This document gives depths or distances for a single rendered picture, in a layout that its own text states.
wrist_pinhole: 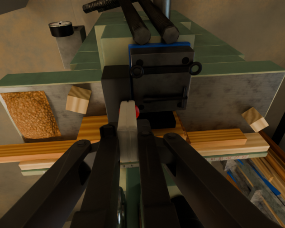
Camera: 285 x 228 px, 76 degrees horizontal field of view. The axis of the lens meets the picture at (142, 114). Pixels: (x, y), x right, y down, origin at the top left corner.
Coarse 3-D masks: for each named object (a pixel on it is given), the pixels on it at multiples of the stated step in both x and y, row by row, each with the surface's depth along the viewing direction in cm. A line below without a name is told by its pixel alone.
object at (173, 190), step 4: (164, 168) 33; (164, 172) 32; (168, 176) 32; (168, 180) 31; (172, 180) 31; (168, 184) 31; (172, 184) 31; (168, 188) 31; (172, 188) 31; (176, 188) 31; (172, 192) 31; (176, 192) 32; (180, 192) 32; (172, 196) 32; (176, 196) 32
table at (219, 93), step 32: (96, 32) 34; (224, 64) 41; (256, 64) 41; (0, 96) 37; (64, 96) 38; (96, 96) 38; (192, 96) 40; (224, 96) 41; (256, 96) 42; (64, 128) 43; (192, 128) 46; (224, 128) 47
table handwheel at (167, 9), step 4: (156, 0) 36; (160, 0) 35; (164, 0) 35; (168, 0) 36; (156, 4) 36; (160, 4) 36; (164, 4) 36; (168, 4) 36; (160, 8) 36; (164, 8) 36; (168, 8) 36; (164, 12) 36; (168, 12) 37; (168, 16) 37
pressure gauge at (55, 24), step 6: (48, 24) 50; (54, 24) 51; (60, 24) 51; (66, 24) 50; (54, 30) 49; (60, 30) 49; (66, 30) 50; (72, 30) 52; (54, 36) 51; (60, 36) 50
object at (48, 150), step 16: (16, 144) 44; (32, 144) 44; (48, 144) 44; (64, 144) 44; (192, 144) 44; (208, 144) 44; (224, 144) 45; (240, 144) 45; (0, 160) 42; (16, 160) 42; (32, 160) 43
